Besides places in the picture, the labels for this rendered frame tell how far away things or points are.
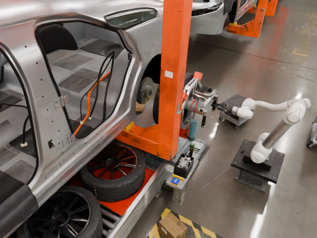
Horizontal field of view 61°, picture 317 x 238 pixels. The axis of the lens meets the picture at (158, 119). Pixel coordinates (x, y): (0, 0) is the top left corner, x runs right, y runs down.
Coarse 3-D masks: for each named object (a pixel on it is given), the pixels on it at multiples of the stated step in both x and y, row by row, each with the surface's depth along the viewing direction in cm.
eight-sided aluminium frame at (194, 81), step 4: (192, 80) 285; (196, 80) 286; (188, 84) 278; (192, 84) 279; (196, 84) 303; (200, 84) 302; (184, 88) 274; (188, 88) 273; (196, 88) 310; (200, 88) 307; (188, 92) 272; (188, 96) 275; (184, 104) 272; (188, 116) 319; (192, 116) 317; (180, 124) 283; (184, 124) 310; (188, 124) 308; (184, 128) 300
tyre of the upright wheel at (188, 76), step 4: (188, 72) 293; (188, 76) 282; (192, 76) 295; (184, 80) 276; (188, 80) 286; (184, 84) 278; (156, 92) 278; (156, 96) 277; (156, 100) 278; (156, 104) 278; (156, 108) 280; (156, 112) 283; (188, 112) 324; (156, 116) 286; (156, 120) 291; (184, 120) 320
